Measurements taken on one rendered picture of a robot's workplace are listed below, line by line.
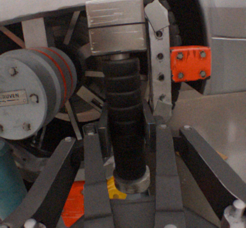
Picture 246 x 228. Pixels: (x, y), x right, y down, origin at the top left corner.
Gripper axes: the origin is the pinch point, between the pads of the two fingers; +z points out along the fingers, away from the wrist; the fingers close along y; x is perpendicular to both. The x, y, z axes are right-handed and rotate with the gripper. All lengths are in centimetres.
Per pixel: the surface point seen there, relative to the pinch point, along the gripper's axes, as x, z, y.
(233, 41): 6.4, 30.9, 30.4
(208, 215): -83, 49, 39
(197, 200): -83, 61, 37
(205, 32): 8.8, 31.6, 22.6
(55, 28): 14.0, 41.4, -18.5
